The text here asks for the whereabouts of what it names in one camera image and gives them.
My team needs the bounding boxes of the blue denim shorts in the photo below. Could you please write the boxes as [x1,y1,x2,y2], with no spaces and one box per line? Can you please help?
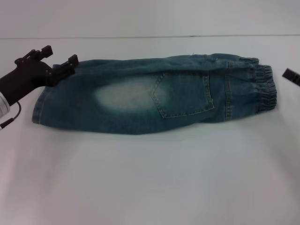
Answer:
[31,53,275,137]

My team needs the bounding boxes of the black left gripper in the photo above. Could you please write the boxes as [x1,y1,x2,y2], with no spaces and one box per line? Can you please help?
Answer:
[0,45,80,105]

